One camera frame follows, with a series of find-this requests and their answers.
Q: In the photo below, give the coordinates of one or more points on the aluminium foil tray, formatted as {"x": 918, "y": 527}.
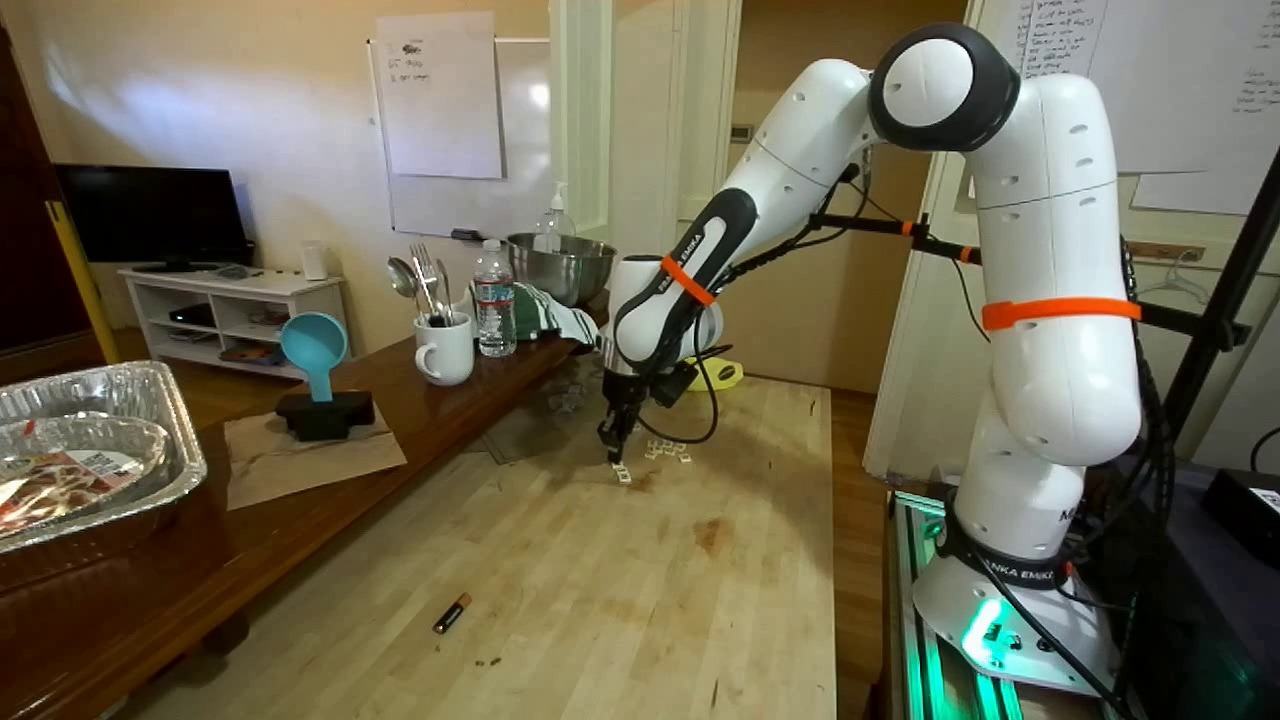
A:
{"x": 90, "y": 448}

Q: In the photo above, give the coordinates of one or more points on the black stand block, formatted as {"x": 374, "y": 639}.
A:
{"x": 326, "y": 416}

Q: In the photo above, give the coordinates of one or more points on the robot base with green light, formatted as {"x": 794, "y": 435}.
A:
{"x": 964, "y": 644}

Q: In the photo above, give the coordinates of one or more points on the clear soap pump bottle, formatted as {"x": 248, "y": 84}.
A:
{"x": 548, "y": 229}

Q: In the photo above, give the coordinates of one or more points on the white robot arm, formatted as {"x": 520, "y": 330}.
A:
{"x": 1064, "y": 381}

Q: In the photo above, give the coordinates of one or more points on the white mug with utensils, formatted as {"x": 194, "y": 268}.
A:
{"x": 445, "y": 349}

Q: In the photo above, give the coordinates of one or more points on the dark wooden side table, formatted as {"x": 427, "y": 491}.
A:
{"x": 93, "y": 618}

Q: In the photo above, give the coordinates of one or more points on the green striped towel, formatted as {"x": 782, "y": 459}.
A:
{"x": 543, "y": 314}

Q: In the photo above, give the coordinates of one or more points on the large steel mixing bowl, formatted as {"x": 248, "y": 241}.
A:
{"x": 575, "y": 274}

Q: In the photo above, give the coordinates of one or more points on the brown paper sheet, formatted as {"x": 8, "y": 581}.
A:
{"x": 269, "y": 463}

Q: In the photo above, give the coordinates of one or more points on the yellow banana-shaped dish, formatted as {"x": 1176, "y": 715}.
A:
{"x": 717, "y": 373}

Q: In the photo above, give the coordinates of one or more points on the black television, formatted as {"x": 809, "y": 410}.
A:
{"x": 175, "y": 216}

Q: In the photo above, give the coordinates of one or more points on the white tv shelf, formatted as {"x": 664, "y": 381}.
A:
{"x": 225, "y": 320}

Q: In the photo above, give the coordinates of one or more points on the crumpled clear plastic wrap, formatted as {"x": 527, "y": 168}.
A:
{"x": 567, "y": 394}

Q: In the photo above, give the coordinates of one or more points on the cluster of letter tiles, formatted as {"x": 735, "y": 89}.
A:
{"x": 654, "y": 459}

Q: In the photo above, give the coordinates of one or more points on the white wall paper sheet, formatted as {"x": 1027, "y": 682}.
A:
{"x": 437, "y": 94}

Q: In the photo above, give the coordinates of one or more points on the clear water bottle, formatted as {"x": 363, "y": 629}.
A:
{"x": 495, "y": 300}

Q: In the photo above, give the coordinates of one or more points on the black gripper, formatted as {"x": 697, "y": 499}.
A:
{"x": 627, "y": 396}

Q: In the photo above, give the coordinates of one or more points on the black marker pen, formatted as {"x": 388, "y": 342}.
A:
{"x": 451, "y": 613}

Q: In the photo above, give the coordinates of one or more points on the teal measuring cup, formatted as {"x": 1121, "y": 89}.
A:
{"x": 312, "y": 347}

